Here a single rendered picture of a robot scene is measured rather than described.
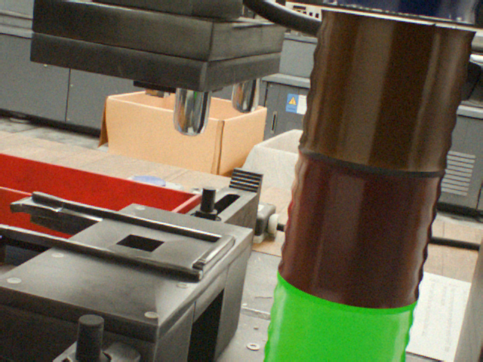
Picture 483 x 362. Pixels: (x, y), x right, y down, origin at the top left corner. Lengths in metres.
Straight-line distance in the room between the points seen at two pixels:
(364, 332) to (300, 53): 4.86
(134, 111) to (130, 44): 2.47
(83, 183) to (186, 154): 2.00
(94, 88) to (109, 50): 5.21
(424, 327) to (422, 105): 0.52
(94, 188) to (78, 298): 0.38
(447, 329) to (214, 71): 0.38
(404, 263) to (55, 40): 0.27
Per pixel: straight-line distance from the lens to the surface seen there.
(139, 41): 0.40
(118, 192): 0.78
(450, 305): 0.76
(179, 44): 0.39
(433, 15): 0.18
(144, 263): 0.47
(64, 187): 0.81
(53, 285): 0.44
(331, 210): 0.18
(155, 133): 2.83
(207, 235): 0.54
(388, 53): 0.18
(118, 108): 2.90
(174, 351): 0.44
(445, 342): 0.67
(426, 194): 0.19
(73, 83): 5.70
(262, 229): 0.82
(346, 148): 0.18
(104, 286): 0.44
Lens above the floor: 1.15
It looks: 14 degrees down
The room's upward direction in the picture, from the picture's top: 8 degrees clockwise
